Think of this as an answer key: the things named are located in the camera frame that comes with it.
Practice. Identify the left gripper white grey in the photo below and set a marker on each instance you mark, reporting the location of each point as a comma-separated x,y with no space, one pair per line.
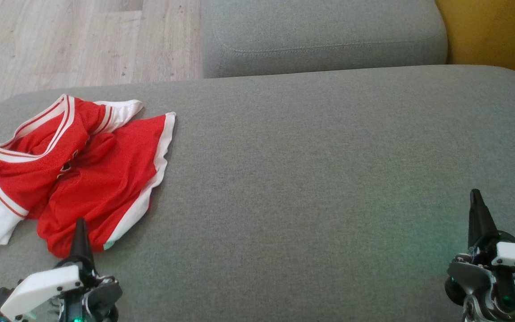
43,286

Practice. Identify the red shorts with white stripe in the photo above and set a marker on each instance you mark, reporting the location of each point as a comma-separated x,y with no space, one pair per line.
110,188

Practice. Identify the red white basketball jersey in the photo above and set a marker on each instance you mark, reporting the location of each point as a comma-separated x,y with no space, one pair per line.
20,179

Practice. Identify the large grey sofa seat cushion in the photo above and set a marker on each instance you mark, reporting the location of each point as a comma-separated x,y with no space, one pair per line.
306,179

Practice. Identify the yellow cushion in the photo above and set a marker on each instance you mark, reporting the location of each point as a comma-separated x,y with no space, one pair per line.
499,36

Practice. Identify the small grey sofa cushion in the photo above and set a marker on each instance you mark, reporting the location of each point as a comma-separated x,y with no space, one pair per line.
320,31

